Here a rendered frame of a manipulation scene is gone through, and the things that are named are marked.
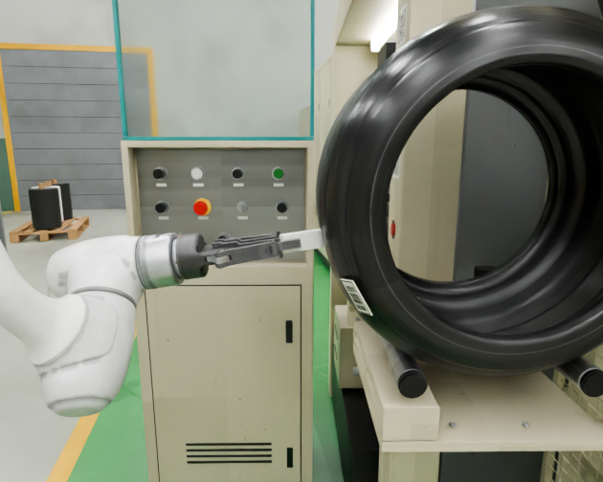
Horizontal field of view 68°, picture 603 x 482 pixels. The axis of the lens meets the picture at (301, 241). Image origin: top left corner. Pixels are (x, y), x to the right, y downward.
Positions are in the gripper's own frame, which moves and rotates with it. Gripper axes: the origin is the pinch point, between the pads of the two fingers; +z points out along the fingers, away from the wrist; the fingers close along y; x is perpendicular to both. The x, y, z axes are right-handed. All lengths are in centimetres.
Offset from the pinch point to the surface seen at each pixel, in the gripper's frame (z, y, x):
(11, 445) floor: -137, 99, 92
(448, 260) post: 32.1, 25.7, 14.6
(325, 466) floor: -4, 84, 110
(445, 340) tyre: 19.0, -11.7, 15.4
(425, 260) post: 26.9, 25.7, 13.9
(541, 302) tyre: 44.0, 8.8, 20.5
